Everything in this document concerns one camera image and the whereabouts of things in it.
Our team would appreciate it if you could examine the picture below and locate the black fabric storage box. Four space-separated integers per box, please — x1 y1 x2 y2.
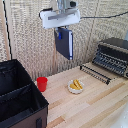
0 58 50 128

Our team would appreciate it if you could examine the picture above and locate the white round plate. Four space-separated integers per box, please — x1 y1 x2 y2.
67 79 85 95

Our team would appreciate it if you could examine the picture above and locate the black toaster oven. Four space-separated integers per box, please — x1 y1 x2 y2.
92 37 128 80

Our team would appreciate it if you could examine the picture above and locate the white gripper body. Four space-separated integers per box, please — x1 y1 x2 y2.
39 7 82 30

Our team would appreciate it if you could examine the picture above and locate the red plastic cup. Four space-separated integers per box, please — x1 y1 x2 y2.
36 76 49 93

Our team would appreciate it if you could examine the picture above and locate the yellow bread roll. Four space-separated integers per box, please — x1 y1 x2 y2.
73 78 84 90
69 82 80 91

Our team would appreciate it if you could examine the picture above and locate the black vertical pole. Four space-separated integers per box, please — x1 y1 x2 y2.
2 0 13 62

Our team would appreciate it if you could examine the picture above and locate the black wire rack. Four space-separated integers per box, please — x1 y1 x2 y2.
79 64 112 86

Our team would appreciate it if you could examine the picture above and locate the dark blue book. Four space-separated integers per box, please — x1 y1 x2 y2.
54 27 74 61

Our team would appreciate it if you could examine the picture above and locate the black cable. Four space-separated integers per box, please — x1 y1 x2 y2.
79 10 128 20

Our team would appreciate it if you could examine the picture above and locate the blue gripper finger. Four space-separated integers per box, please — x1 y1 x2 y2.
57 29 64 41

